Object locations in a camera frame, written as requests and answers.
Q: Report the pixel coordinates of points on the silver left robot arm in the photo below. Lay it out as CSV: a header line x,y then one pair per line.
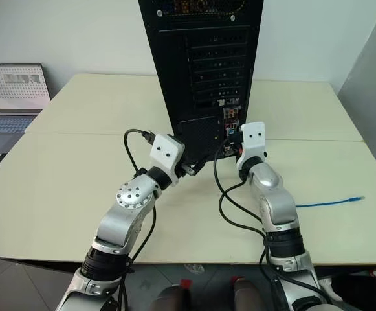
x,y
132,195

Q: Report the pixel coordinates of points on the dark rounded shape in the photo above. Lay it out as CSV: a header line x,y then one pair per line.
x,y
173,299
247,296

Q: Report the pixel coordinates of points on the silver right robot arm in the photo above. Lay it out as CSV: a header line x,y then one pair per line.
x,y
280,207

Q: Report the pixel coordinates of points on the grey open laptop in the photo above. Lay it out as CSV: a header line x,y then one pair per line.
x,y
9,97

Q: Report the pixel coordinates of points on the clear crumpled plastic scrap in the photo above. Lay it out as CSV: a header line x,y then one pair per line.
x,y
194,268

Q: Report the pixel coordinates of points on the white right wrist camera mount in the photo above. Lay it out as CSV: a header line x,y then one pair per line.
x,y
253,137

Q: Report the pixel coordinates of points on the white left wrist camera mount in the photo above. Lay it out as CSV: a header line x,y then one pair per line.
x,y
166,150

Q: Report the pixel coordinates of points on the black computer tower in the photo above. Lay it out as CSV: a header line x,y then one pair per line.
x,y
204,64

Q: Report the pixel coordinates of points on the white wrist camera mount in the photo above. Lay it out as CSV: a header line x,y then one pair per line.
x,y
166,150
253,137

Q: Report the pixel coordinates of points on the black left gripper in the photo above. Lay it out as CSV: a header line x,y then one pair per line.
x,y
187,162

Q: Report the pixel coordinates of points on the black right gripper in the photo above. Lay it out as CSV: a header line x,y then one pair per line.
x,y
235,138

